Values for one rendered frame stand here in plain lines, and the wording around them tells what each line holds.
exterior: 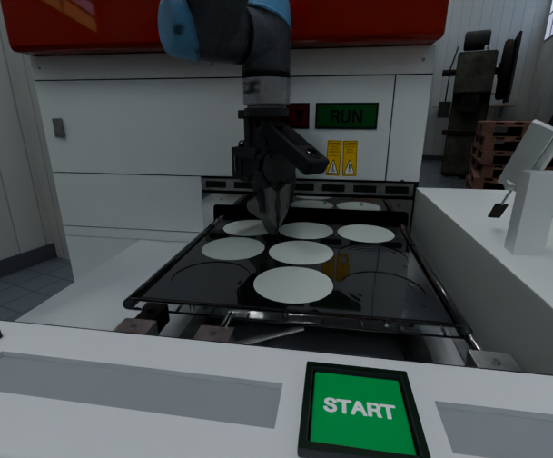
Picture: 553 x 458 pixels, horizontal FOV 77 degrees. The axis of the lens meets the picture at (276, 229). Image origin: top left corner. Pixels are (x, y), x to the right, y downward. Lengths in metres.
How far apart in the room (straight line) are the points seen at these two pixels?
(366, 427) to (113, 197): 0.78
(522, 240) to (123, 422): 0.38
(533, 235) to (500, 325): 0.10
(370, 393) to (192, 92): 0.67
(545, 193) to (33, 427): 0.43
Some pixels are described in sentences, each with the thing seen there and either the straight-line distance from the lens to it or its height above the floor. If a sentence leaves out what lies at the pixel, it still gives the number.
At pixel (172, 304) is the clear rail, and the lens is 0.41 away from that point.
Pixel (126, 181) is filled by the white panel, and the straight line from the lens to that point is 0.86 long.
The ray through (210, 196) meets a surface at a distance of 0.77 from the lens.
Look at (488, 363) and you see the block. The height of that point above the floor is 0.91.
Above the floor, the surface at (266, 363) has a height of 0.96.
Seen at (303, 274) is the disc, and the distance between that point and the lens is 0.47.
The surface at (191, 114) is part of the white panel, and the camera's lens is 0.77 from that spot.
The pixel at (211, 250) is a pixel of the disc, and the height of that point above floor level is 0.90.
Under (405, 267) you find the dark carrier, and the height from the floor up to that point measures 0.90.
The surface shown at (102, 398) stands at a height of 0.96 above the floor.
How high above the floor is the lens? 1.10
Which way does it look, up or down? 18 degrees down
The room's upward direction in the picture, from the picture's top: straight up
